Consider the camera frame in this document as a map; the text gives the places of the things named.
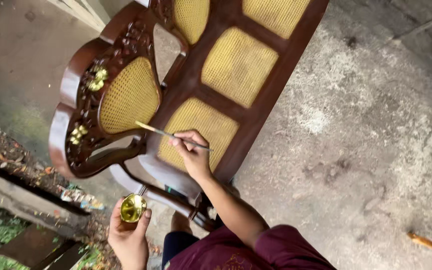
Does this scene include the person's right hand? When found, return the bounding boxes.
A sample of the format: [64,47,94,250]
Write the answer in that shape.
[168,130,214,181]

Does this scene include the person's left hand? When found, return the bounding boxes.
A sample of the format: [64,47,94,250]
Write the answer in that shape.
[107,198,153,270]

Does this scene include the small gold paint cup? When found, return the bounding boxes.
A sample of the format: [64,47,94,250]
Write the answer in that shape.
[119,185,149,224]

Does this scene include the thin wooden paintbrush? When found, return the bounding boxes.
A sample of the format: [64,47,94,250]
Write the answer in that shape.
[135,120,214,153]

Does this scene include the black green slipper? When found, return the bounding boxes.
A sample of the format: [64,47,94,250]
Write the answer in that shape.
[163,184,187,200]

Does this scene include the person's dark blue shorts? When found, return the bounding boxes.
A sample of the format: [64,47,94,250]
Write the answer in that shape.
[161,231,201,270]

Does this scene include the crumpled colourful wrapper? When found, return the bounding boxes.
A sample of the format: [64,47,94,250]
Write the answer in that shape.
[60,187,106,211]

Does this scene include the carved brown cane bench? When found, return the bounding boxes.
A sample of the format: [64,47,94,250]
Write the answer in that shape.
[48,0,330,232]

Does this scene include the dark brown wooden board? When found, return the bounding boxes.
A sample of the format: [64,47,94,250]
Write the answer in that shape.
[0,223,89,270]

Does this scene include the person's maroon shirt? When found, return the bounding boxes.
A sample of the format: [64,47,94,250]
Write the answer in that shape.
[166,224,337,270]

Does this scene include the heap of dry leaf litter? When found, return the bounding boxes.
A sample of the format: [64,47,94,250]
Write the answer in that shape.
[0,115,70,196]

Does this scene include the brown wooden stick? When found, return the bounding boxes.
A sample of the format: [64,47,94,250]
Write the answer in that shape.
[406,231,432,262]

